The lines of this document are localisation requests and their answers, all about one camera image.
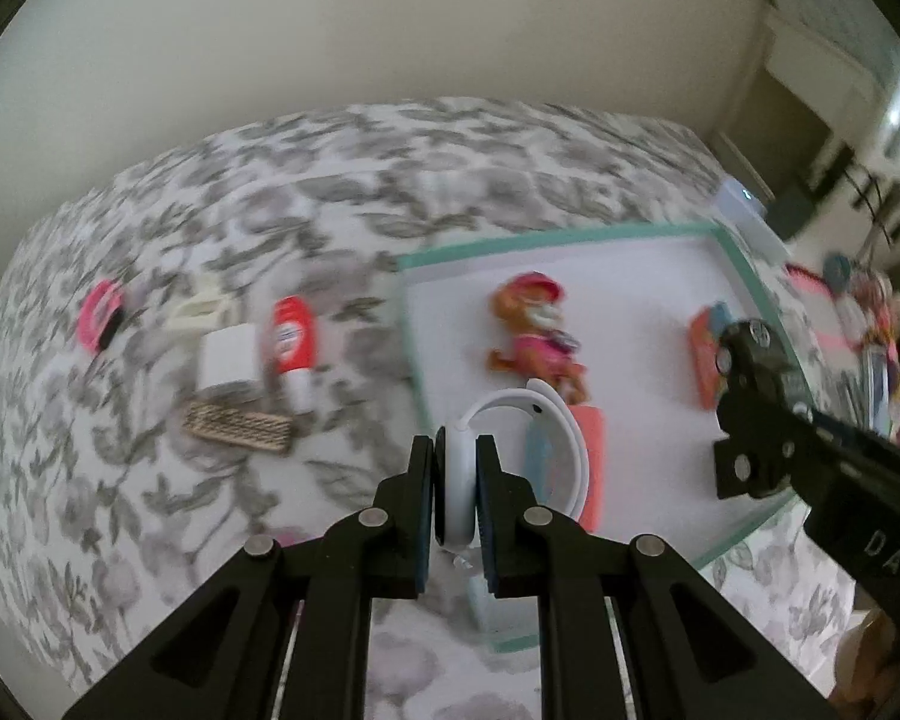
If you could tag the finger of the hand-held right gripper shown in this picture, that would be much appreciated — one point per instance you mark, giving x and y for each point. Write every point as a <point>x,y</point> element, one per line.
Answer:
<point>750,465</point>

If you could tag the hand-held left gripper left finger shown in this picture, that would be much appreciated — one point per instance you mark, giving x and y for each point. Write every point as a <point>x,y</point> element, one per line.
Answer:
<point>422,510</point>

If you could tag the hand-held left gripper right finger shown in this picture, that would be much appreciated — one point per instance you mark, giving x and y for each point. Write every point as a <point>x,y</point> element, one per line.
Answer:
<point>487,510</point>

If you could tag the white smartwatch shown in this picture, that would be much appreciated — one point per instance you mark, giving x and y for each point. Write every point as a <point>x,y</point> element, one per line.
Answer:
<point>454,480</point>

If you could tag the teal shallow cardboard tray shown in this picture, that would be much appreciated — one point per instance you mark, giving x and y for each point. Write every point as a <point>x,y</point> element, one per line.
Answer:
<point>645,427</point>

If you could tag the toy dog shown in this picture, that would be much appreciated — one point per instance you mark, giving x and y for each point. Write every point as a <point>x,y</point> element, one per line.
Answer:
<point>540,345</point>

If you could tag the red and white tube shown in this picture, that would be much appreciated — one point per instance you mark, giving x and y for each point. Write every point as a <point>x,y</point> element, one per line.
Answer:
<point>292,337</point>

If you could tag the white wall charger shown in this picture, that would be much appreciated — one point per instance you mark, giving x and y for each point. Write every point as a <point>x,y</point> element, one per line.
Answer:
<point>229,360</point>

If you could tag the pink digital watch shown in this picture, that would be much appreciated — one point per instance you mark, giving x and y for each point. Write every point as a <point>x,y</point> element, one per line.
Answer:
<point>97,315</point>

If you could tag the smartphone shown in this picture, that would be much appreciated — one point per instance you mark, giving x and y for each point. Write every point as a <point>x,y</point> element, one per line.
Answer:
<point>876,386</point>

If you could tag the pink beaded strip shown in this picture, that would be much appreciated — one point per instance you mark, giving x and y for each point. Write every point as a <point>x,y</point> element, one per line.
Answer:
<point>802,279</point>

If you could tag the pile of colourful small toys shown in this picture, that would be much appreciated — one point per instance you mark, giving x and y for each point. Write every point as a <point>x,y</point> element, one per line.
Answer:
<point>870,292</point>

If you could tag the round blue tin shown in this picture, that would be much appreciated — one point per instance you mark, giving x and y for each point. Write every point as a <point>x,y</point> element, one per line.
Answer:
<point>838,268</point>

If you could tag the black power adapter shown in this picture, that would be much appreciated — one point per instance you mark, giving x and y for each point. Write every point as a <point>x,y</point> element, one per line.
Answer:
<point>789,208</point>

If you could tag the grey floral blanket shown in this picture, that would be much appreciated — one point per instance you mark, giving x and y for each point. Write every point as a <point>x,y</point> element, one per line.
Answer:
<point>157,502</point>

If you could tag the white side table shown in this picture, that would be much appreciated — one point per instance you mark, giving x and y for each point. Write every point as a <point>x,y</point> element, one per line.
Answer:
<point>817,52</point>

